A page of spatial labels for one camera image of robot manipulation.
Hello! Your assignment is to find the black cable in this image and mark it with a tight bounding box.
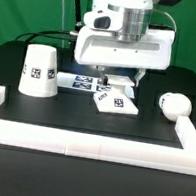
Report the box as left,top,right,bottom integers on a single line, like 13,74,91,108
14,23,81,51

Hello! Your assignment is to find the white marker sheet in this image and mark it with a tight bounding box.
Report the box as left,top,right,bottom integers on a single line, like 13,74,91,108
54,71,137,100

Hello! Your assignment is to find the white lamp shade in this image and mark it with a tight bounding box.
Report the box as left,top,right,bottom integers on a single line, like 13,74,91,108
18,44,58,98

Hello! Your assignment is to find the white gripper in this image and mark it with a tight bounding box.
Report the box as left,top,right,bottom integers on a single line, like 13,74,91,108
74,26,175,86

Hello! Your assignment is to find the white lamp base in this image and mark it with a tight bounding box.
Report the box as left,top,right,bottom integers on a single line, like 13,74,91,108
93,74,139,115

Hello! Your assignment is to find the white lamp bulb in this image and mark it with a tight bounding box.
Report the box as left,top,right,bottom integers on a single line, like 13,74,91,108
159,92,192,122

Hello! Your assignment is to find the white U-shaped fence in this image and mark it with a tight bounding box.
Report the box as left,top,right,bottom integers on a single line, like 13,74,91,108
0,85,196,175

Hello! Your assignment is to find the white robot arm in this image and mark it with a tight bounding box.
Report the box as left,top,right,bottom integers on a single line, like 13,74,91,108
74,0,182,84

